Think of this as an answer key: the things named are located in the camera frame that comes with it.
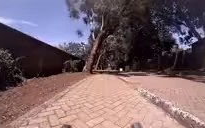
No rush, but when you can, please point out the row of trees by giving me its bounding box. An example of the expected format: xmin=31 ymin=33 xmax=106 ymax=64
xmin=99 ymin=0 xmax=205 ymax=73

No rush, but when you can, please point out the paved road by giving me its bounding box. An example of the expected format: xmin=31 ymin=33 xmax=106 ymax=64
xmin=123 ymin=73 xmax=205 ymax=126

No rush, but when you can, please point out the large bush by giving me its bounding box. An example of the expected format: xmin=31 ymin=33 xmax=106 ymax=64
xmin=0 ymin=44 xmax=26 ymax=98

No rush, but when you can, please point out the dark long wall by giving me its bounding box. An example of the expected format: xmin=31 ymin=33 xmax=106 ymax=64
xmin=0 ymin=18 xmax=86 ymax=81

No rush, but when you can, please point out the stone kerb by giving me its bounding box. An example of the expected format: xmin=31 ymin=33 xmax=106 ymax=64
xmin=118 ymin=75 xmax=205 ymax=128

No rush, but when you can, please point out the small bush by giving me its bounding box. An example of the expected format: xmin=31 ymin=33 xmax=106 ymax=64
xmin=63 ymin=58 xmax=81 ymax=74

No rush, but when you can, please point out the red brick path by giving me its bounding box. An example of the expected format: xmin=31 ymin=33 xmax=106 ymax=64
xmin=6 ymin=73 xmax=184 ymax=128

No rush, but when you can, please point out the leaning pale-trunked tree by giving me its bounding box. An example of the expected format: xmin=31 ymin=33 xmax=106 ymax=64
xmin=64 ymin=0 xmax=151 ymax=74

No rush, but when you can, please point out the bare dirt strip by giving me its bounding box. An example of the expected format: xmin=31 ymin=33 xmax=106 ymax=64
xmin=0 ymin=72 xmax=91 ymax=126

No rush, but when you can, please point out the building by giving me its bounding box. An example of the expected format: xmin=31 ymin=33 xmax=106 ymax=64
xmin=183 ymin=34 xmax=205 ymax=73

